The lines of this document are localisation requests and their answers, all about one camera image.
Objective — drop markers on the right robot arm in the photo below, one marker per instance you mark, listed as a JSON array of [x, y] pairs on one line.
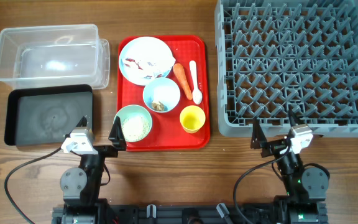
[[306, 184]]

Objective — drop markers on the clear plastic bin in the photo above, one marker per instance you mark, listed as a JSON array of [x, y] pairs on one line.
[[42, 56]]

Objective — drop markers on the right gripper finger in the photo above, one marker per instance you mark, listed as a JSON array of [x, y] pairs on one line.
[[293, 119], [258, 140]]

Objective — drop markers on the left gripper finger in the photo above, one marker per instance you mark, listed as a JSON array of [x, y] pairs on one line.
[[116, 135], [82, 123]]

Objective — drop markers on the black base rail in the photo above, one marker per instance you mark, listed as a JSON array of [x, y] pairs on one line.
[[256, 213]]

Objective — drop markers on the light blue plate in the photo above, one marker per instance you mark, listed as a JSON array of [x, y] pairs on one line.
[[150, 49]]

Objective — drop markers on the light green bowl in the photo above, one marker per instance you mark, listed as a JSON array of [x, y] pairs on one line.
[[132, 110]]

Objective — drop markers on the brown food lump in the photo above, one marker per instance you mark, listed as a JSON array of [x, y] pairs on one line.
[[157, 106]]

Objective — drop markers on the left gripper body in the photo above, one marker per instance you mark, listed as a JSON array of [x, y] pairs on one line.
[[101, 149]]

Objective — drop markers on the yellow plastic cup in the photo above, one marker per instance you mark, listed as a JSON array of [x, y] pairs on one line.
[[192, 119]]

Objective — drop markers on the black plastic tray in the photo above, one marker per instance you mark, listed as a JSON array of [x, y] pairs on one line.
[[46, 115]]

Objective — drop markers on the orange carrot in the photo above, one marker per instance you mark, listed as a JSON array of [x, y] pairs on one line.
[[179, 73]]

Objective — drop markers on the white wrapper waste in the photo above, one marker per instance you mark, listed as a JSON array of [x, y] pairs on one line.
[[142, 68]]

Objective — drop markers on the white plastic spoon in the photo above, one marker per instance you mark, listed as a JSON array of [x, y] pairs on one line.
[[196, 93]]

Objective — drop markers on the grey dishwasher rack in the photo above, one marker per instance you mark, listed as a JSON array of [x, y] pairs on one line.
[[281, 57]]

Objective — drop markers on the red serving tray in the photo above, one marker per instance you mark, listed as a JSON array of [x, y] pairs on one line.
[[167, 133]]

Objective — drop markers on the light blue bowl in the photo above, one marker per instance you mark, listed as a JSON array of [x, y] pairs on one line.
[[164, 90]]

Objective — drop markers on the white rice grains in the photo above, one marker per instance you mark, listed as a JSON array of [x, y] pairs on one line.
[[135, 128]]

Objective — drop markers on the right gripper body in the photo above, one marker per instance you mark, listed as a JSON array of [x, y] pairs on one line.
[[276, 148]]

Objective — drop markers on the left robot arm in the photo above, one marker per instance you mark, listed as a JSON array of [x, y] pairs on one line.
[[81, 185]]

